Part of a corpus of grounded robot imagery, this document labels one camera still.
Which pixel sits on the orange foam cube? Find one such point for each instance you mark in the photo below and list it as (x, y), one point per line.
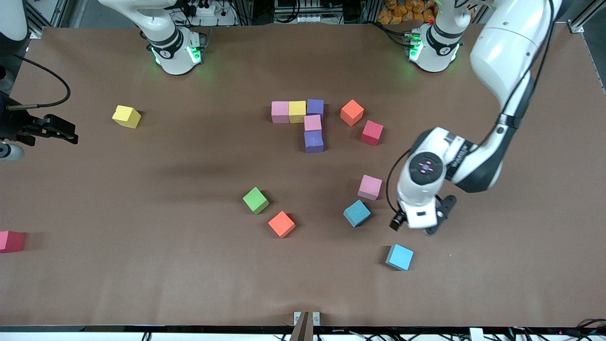
(352, 112)
(281, 224)

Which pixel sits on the white power strip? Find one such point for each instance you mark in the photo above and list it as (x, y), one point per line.
(208, 10)

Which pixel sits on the purple foam cube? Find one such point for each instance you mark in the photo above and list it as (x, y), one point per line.
(314, 142)
(315, 107)

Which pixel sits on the green foam cube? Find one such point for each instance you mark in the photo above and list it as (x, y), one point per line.
(255, 200)

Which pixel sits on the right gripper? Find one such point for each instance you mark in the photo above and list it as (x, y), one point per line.
(19, 124)

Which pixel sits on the small metal clamp bracket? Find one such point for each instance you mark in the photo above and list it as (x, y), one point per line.
(316, 318)

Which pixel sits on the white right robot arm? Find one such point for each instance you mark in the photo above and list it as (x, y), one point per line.
(173, 57)

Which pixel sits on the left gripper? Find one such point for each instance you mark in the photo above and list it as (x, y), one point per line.
(395, 225)

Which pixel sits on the pink foam cube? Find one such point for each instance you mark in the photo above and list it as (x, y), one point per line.
(313, 123)
(369, 187)
(280, 112)

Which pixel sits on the aluminium frame profile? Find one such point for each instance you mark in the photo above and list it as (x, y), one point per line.
(42, 19)
(587, 15)

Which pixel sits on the blue foam cube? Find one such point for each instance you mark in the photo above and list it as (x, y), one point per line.
(399, 257)
(356, 213)

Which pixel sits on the yellow foam cube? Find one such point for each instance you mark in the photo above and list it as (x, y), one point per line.
(297, 112)
(126, 117)

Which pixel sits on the brown table cover sheet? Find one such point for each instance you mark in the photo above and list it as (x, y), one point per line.
(142, 284)

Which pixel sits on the red foam cube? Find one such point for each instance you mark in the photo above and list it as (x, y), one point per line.
(372, 132)
(10, 241)

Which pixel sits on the brown tapered mount pole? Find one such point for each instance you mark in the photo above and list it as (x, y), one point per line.
(299, 331)

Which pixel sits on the pile of orange objects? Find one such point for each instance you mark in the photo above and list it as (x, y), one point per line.
(402, 12)

